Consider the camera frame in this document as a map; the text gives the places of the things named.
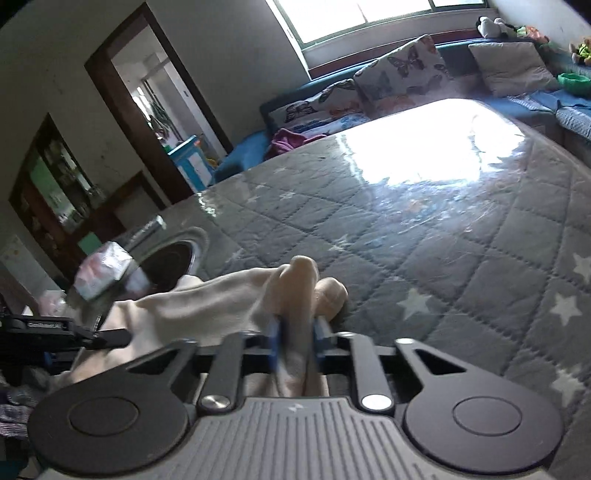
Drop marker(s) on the blue and white cabinet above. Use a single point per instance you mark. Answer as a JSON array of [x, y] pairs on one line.
[[194, 161]]

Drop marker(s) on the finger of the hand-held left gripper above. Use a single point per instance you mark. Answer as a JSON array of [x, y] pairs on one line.
[[101, 338]]

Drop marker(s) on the orange and green plush toy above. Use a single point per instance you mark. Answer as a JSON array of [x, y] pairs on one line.
[[531, 33]]

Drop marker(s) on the grey remote control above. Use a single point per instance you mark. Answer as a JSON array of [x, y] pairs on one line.
[[147, 227]]

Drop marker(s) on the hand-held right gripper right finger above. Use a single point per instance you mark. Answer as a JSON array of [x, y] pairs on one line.
[[322, 341]]

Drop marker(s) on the black round induction cooker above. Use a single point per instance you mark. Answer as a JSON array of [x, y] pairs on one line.
[[171, 263]]

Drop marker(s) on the dark wooden display cabinet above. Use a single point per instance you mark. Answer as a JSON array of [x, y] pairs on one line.
[[46, 184]]

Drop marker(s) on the purple patterned cloth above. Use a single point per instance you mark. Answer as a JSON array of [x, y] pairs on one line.
[[16, 408]]

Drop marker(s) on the white tissue pack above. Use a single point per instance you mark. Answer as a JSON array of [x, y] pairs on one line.
[[104, 267]]

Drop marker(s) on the grey cushion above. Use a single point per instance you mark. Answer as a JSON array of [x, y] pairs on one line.
[[512, 67]]

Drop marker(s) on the green bowl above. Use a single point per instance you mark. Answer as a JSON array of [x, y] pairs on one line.
[[575, 82]]

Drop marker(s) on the panda plush toy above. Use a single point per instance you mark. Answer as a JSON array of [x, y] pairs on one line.
[[489, 26]]

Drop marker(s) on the dark brown door frame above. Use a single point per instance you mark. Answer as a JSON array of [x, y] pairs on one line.
[[147, 134]]

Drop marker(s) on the blue grey sofa throw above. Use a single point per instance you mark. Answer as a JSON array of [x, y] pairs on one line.
[[572, 115]]

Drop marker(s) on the green and yellow plush toy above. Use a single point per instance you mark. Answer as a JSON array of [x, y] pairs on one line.
[[582, 51]]

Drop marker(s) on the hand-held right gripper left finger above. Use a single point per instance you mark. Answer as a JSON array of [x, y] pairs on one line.
[[275, 346]]

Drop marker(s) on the blue sofa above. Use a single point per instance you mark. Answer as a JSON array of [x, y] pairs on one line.
[[244, 157]]

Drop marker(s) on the window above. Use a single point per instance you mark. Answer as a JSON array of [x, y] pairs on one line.
[[360, 14]]

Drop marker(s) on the cream knit garment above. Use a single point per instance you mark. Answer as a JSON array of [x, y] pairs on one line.
[[221, 295]]

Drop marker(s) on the butterfly print cushion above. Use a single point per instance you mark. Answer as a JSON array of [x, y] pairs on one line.
[[401, 74], [318, 108]]

